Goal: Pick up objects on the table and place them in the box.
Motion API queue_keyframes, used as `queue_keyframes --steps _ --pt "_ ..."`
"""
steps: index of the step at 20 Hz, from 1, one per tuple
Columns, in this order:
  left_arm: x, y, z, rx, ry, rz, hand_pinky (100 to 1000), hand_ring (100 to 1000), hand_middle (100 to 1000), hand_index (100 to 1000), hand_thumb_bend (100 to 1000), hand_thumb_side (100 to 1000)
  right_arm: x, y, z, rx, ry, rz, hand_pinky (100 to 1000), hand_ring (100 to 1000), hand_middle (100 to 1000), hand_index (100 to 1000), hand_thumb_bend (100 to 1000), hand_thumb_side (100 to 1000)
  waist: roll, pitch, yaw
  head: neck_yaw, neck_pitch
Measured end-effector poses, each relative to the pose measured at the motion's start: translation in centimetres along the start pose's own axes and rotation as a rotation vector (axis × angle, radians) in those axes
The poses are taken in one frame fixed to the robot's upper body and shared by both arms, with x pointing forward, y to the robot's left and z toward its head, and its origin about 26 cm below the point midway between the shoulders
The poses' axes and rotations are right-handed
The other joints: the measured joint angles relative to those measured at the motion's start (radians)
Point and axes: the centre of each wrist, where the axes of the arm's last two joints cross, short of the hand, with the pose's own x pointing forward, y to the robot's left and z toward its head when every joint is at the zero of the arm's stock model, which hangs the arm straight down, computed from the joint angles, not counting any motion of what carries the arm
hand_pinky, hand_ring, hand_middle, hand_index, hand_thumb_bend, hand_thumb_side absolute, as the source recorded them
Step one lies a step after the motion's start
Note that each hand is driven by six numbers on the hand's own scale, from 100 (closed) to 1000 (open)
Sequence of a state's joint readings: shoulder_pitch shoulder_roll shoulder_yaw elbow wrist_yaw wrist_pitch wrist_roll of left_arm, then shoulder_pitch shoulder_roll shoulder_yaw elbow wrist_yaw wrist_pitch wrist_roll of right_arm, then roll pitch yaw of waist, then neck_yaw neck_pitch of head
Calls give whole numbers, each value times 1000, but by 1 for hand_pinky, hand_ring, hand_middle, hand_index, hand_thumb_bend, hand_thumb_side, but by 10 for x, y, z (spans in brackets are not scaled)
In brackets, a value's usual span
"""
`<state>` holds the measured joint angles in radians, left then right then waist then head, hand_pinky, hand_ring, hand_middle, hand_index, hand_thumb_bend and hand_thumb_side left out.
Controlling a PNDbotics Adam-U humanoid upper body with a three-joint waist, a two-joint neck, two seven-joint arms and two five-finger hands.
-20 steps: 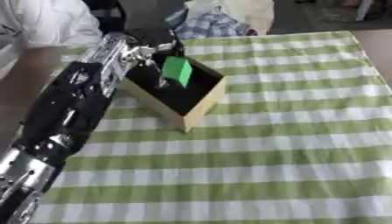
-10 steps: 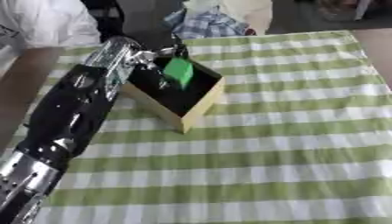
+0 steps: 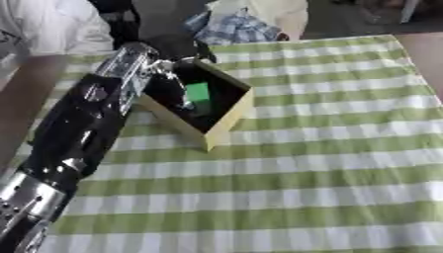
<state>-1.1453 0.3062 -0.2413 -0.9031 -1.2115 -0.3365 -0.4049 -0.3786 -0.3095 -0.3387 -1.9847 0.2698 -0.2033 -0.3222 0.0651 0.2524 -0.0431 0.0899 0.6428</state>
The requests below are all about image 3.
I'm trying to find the tan cardboard box black inside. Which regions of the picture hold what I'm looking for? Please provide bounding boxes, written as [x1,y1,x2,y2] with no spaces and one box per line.
[133,57,256,153]

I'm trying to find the white chair leg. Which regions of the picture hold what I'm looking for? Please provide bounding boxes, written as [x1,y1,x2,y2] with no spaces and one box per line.
[398,0,424,25]

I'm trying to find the person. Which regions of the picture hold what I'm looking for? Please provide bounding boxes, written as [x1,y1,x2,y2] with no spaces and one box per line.
[183,0,311,46]
[0,0,118,57]

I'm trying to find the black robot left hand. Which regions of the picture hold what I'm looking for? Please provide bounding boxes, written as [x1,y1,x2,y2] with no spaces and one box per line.
[141,62,200,114]

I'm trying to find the green block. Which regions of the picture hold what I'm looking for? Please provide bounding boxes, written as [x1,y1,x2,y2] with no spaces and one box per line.
[183,81,214,104]

